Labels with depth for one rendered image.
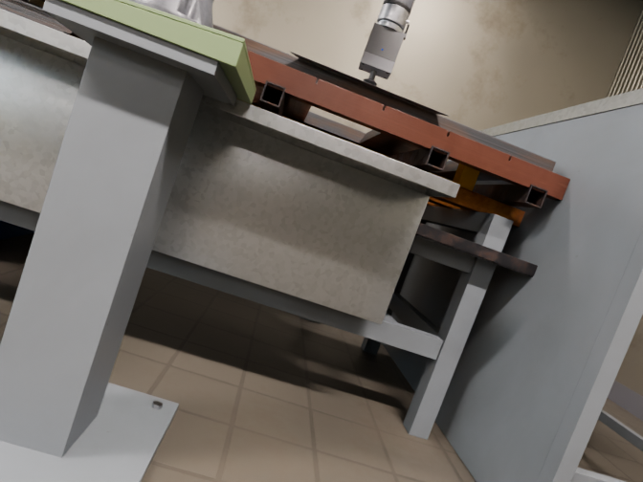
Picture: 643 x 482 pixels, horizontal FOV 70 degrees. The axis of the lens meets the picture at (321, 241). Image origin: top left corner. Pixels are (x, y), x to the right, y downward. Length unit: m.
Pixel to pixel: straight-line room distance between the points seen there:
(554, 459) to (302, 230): 0.74
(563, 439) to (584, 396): 0.10
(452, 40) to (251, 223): 3.37
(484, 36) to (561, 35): 0.66
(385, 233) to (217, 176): 0.43
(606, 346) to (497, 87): 3.42
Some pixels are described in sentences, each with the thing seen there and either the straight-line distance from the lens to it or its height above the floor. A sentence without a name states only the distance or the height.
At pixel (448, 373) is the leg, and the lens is 1.41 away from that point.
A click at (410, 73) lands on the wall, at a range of 4.10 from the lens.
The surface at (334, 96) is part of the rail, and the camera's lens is 1.18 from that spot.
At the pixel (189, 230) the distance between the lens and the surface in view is 1.14.
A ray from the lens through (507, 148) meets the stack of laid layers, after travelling 1.36.
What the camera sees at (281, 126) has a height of 0.66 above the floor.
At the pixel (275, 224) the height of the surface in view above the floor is 0.46.
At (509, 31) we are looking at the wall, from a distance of 4.48.
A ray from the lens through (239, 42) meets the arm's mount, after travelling 0.70.
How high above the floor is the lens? 0.54
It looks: 5 degrees down
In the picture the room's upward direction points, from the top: 20 degrees clockwise
